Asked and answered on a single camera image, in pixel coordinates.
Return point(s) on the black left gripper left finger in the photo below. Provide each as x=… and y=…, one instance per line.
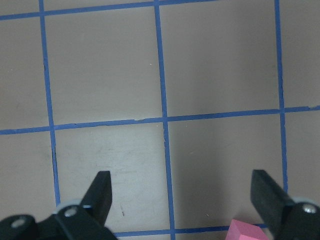
x=76, y=221

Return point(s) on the pink foam cube centre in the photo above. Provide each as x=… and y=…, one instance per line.
x=239, y=230

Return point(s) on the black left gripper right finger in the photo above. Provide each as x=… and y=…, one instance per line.
x=286, y=218

